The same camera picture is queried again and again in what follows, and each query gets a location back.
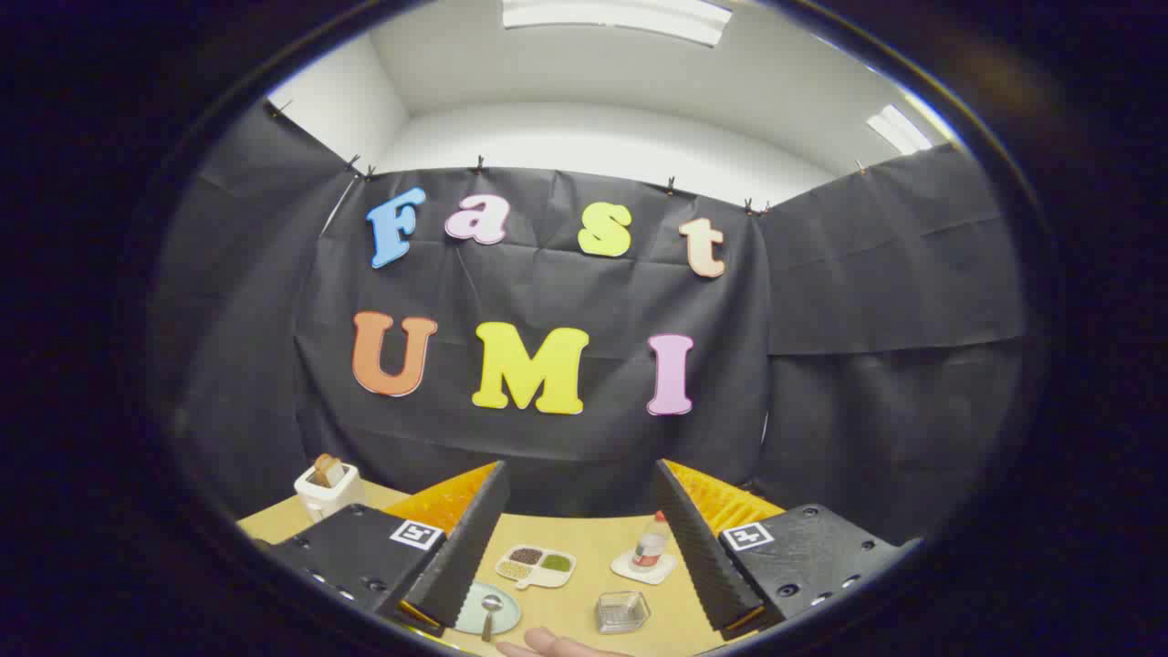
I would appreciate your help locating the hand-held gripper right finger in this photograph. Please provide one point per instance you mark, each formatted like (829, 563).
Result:
(698, 547)

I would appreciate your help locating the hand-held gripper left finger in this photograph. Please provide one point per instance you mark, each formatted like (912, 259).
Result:
(470, 547)

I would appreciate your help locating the clear red capped water bottle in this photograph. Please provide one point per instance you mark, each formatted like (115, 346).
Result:
(650, 546)

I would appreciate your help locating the white square coaster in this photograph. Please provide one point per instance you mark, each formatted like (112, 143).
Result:
(643, 575)

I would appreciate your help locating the light green round plate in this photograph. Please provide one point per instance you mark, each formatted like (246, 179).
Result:
(470, 616)

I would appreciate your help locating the white divided bean tray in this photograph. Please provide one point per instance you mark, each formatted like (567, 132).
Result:
(537, 566)

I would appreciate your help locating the white toaster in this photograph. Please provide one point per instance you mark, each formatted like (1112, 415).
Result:
(327, 500)

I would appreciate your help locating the toasted bread slice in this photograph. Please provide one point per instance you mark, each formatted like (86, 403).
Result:
(328, 471)

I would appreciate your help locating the small ceiling light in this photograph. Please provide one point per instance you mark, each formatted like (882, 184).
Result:
(899, 130)

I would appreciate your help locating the long ceiling light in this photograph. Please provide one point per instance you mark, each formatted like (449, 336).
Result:
(620, 16)

